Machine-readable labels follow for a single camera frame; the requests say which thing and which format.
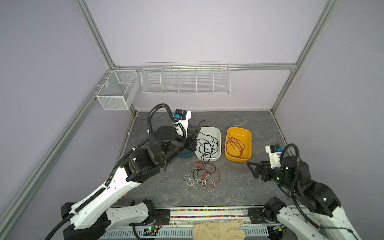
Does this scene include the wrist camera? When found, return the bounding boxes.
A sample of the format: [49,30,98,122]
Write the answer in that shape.
[174,109,192,138]
[265,145,283,169]

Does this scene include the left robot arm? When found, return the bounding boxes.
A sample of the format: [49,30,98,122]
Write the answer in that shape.
[46,126,201,240]

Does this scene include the long white wire basket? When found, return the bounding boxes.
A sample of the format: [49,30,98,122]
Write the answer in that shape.
[141,62,232,95]

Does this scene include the black cable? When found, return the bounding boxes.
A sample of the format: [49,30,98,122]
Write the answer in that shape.
[196,119,220,163]

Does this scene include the red cables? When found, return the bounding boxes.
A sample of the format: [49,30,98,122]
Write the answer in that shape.
[191,160,222,188]

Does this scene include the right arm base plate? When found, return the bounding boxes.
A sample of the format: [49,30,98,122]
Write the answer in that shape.
[248,207,279,224]

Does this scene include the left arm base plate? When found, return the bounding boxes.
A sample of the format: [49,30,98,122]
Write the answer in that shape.
[139,209,171,226]

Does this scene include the red cable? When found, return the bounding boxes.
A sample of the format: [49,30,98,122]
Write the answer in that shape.
[225,134,246,158]

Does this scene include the small white mesh basket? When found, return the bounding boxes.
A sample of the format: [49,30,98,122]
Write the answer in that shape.
[96,70,140,111]

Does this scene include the white plastic bin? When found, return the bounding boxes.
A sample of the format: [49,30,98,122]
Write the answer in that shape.
[195,127,222,163]

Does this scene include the yellow plastic bin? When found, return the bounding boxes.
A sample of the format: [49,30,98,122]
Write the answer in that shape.
[225,127,252,163]

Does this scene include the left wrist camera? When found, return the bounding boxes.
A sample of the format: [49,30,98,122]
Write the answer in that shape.
[174,109,192,138]

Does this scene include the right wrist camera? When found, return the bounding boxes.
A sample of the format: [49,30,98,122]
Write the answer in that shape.
[265,145,283,169]

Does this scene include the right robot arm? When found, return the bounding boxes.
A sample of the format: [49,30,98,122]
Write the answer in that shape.
[247,156,360,240]

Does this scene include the teal plastic bin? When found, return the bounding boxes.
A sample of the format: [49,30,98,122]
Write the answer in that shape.
[178,149,195,159]

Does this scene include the thin white cable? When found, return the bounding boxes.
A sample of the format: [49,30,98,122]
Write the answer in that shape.
[183,173,216,193]

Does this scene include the cream work glove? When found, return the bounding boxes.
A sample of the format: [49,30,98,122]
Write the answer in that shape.
[193,220,246,240]

